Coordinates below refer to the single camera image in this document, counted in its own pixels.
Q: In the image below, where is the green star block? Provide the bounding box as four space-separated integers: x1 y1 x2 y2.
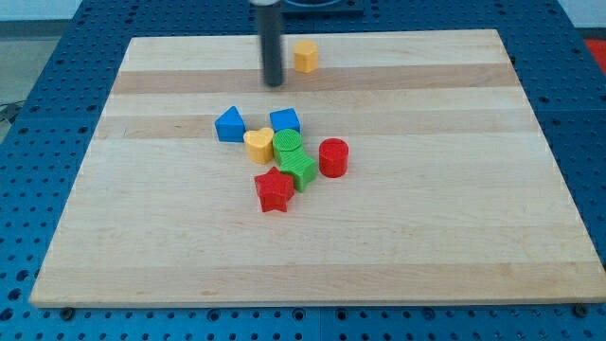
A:
279 147 317 192

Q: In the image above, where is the green cylinder block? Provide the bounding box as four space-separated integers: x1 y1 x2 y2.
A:
273 129 302 165

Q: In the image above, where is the red cylinder block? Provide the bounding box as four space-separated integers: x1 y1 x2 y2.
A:
318 138 349 178

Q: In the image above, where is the blue triangle block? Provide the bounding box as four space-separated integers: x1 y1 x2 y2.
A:
214 106 246 143

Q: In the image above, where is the red star block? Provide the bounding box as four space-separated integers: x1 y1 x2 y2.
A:
254 167 294 212

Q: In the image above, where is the blue cube block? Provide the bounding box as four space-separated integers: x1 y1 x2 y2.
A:
269 108 301 133

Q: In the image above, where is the yellow hexagon block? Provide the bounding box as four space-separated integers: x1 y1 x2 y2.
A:
293 40 319 73

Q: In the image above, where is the light wooden board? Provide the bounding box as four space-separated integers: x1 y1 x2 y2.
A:
29 29 605 308

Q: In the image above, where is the yellow heart block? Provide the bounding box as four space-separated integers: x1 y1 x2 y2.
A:
243 127 275 164

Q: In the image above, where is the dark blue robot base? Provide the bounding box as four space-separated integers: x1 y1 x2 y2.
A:
281 0 366 14

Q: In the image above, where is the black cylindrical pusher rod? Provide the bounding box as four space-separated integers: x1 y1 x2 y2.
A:
254 0 283 87

